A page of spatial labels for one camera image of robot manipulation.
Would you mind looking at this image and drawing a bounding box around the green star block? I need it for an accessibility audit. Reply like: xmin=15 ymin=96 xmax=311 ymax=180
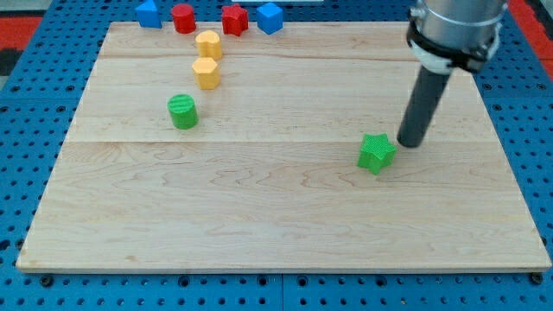
xmin=357 ymin=133 xmax=397 ymax=175

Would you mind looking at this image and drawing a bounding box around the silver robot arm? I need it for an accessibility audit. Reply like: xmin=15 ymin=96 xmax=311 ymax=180
xmin=406 ymin=0 xmax=508 ymax=75

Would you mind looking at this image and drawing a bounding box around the wooden board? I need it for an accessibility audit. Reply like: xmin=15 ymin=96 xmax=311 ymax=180
xmin=16 ymin=22 xmax=551 ymax=274

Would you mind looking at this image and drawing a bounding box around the red star block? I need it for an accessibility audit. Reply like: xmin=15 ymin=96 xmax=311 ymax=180
xmin=221 ymin=3 xmax=249 ymax=36

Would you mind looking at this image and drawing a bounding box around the green cylinder block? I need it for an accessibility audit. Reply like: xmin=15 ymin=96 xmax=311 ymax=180
xmin=167 ymin=94 xmax=199 ymax=130

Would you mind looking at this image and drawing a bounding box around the yellow hexagon block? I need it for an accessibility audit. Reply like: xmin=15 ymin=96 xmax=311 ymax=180
xmin=192 ymin=57 xmax=220 ymax=90

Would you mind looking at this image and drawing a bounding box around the yellow heart block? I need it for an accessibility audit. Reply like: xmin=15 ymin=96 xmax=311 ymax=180
xmin=195 ymin=30 xmax=223 ymax=60

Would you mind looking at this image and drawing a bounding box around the blue cube block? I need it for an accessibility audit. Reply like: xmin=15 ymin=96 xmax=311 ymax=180
xmin=256 ymin=3 xmax=283 ymax=35

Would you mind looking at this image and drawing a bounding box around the red cylinder block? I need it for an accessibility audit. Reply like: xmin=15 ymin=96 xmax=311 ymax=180
xmin=170 ymin=3 xmax=196 ymax=34

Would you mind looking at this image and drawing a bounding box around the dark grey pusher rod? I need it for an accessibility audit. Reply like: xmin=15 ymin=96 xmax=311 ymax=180
xmin=397 ymin=67 xmax=450 ymax=148

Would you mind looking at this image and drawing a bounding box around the blue triangle block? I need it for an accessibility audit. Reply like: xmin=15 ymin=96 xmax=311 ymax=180
xmin=135 ymin=0 xmax=162 ymax=29

